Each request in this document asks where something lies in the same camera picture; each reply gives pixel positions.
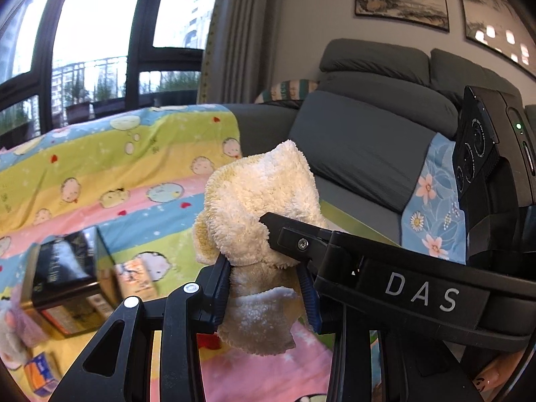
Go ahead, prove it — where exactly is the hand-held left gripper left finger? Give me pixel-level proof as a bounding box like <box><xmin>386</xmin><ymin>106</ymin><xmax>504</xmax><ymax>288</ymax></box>
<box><xmin>50</xmin><ymin>255</ymin><xmax>231</xmax><ymax>402</ymax></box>

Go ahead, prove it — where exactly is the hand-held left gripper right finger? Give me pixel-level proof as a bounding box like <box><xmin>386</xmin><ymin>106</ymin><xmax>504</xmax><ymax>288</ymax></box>
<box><xmin>299</xmin><ymin>265</ymin><xmax>482</xmax><ymax>402</ymax></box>

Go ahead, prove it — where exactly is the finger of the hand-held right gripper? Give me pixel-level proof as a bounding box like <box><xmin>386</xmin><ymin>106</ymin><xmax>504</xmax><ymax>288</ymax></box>
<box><xmin>260</xmin><ymin>211</ymin><xmax>331</xmax><ymax>264</ymax></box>

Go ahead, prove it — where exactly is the green box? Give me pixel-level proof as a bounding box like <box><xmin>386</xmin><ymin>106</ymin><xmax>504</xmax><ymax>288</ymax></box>
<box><xmin>320</xmin><ymin>200</ymin><xmax>403</xmax><ymax>247</ymax></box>

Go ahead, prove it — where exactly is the purple fluffy cloth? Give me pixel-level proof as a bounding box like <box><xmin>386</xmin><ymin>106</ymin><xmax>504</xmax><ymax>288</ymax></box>
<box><xmin>0</xmin><ymin>289</ymin><xmax>48</xmax><ymax>369</ymax></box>

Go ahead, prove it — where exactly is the person's right hand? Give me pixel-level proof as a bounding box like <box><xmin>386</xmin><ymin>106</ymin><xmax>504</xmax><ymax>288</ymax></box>
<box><xmin>471</xmin><ymin>354</ymin><xmax>524</xmax><ymax>392</ymax></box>

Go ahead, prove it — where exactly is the orange printed small box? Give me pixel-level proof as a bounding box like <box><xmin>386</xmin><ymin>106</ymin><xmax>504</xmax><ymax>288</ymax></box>
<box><xmin>116</xmin><ymin>257</ymin><xmax>159</xmax><ymax>307</ymax></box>

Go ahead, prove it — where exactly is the blue floral cloth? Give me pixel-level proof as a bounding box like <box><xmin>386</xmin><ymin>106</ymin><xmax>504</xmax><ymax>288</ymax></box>
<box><xmin>400</xmin><ymin>132</ymin><xmax>469</xmax><ymax>265</ymax></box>

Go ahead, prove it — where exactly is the grey sofa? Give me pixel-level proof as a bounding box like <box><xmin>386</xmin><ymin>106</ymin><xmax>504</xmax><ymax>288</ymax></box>
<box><xmin>226</xmin><ymin>38</ymin><xmax>536</xmax><ymax>264</ymax></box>

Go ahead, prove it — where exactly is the striped pillow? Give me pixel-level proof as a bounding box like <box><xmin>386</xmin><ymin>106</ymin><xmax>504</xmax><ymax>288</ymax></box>
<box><xmin>255</xmin><ymin>77</ymin><xmax>320</xmax><ymax>105</ymax></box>

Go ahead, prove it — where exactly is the black and gold tin box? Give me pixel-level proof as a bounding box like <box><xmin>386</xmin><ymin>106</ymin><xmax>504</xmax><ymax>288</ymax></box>
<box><xmin>21</xmin><ymin>226</ymin><xmax>119</xmax><ymax>340</ymax></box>

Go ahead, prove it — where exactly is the cartoon printed blanket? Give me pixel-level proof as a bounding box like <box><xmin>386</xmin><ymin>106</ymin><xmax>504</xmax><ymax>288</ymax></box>
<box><xmin>0</xmin><ymin>103</ymin><xmax>336</xmax><ymax>402</ymax></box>

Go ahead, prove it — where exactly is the blue and orange tissue packet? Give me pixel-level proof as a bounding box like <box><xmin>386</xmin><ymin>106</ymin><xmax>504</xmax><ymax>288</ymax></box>
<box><xmin>24</xmin><ymin>351</ymin><xmax>60</xmax><ymax>398</ymax></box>

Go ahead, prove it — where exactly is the grey curtain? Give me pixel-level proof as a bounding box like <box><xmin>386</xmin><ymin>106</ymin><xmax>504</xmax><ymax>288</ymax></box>
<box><xmin>200</xmin><ymin>0</ymin><xmax>289</xmax><ymax>106</ymax></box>

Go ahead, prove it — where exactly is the black framed window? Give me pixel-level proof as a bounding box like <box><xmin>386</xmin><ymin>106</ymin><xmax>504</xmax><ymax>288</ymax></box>
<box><xmin>0</xmin><ymin>0</ymin><xmax>220</xmax><ymax>145</ymax></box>

